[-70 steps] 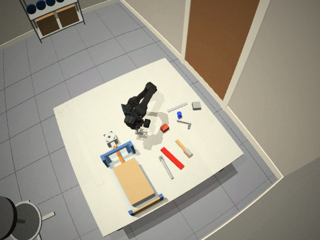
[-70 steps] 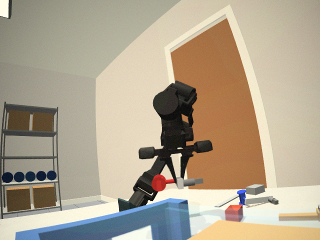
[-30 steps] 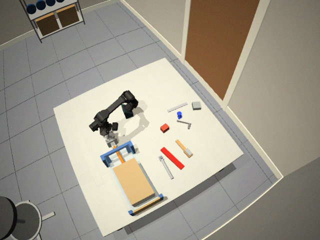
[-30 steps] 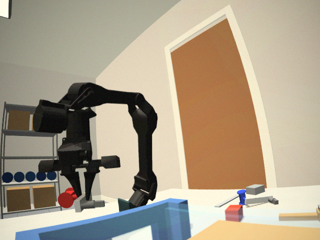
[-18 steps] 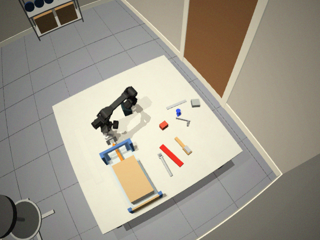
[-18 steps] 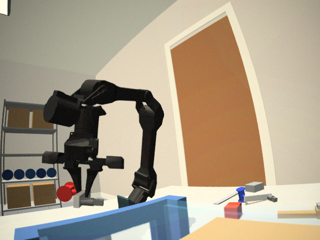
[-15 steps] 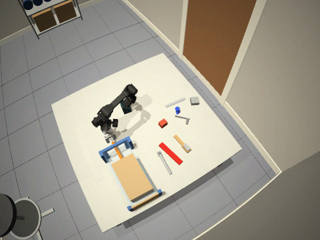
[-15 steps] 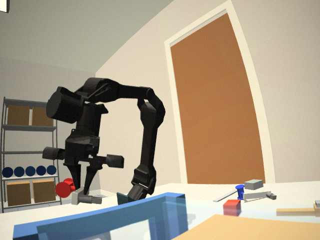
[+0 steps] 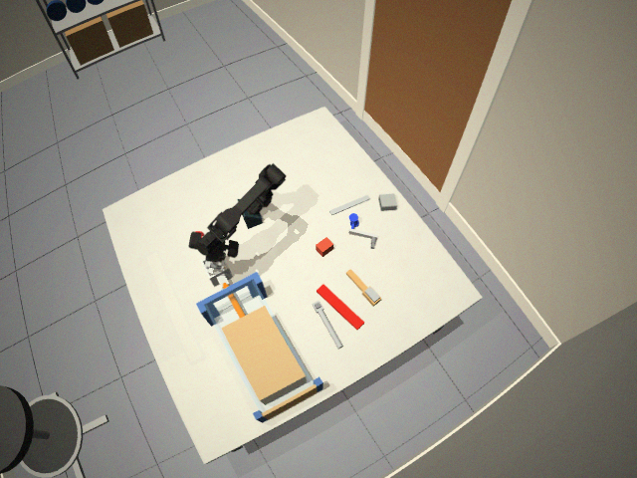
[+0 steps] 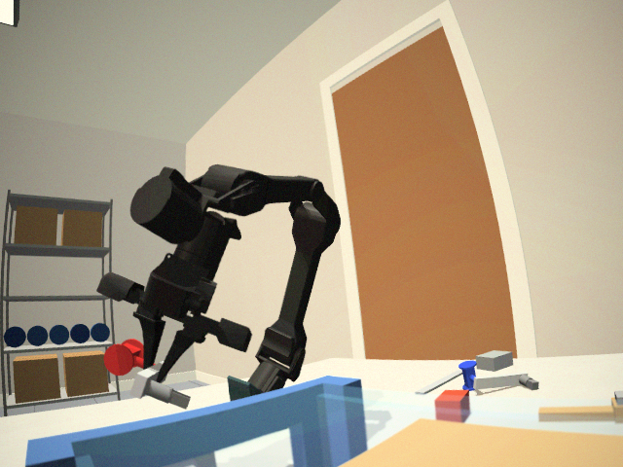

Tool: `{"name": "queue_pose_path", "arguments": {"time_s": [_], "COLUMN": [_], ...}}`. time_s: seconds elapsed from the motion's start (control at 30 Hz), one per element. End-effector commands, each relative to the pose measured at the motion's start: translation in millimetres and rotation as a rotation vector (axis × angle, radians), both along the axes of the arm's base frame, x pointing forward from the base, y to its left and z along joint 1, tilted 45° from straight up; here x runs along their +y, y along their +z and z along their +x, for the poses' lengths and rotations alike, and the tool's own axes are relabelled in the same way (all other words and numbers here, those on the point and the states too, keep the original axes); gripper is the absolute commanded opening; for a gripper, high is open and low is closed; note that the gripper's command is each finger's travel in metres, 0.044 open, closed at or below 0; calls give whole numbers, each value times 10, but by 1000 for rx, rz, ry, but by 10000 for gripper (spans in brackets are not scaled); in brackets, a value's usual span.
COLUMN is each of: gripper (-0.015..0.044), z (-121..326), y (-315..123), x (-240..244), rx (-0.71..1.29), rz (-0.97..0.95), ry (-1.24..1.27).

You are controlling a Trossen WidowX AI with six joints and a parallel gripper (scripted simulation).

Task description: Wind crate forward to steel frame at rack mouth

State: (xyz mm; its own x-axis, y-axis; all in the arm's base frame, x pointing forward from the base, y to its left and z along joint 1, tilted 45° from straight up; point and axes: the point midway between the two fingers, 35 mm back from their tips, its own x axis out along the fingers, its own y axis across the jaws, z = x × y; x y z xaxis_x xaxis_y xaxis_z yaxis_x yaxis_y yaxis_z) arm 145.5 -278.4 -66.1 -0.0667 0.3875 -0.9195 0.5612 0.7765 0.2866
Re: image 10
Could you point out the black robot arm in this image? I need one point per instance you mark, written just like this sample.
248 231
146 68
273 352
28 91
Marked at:
176 211

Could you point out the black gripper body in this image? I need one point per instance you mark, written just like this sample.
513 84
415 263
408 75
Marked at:
228 333

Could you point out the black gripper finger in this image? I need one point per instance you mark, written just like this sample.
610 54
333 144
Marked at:
181 342
152 331

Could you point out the grey crank handle with blue knob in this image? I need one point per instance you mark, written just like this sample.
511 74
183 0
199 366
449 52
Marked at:
472 382

